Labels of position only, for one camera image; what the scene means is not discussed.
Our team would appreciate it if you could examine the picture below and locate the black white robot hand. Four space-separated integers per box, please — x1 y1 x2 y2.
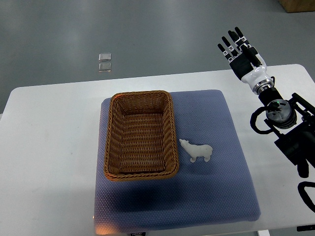
218 27 275 95

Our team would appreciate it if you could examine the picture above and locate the white bear figurine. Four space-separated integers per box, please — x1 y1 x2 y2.
179 139 213 163

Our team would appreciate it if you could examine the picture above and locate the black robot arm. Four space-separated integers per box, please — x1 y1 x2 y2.
250 88 315 178

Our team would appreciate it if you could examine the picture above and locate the brown wicker basket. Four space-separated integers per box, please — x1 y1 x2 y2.
103 90 179 181

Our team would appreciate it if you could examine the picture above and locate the brown cardboard box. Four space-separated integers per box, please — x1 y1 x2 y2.
278 0 315 13

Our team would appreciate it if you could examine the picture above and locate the blue textured mat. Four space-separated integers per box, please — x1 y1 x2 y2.
94 90 260 235

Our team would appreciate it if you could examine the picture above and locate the lower clear floor tile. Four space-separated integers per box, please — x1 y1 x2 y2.
98 62 112 72

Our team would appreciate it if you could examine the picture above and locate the clear floor tile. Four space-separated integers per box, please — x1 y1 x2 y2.
98 62 112 72
98 53 111 61

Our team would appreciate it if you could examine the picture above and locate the upper clear floor tile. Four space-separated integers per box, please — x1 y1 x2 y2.
98 53 111 61

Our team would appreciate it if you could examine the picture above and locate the black table control panel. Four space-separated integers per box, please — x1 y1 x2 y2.
296 225 315 232

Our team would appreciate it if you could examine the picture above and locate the black cable loop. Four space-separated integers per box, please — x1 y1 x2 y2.
297 181 315 213

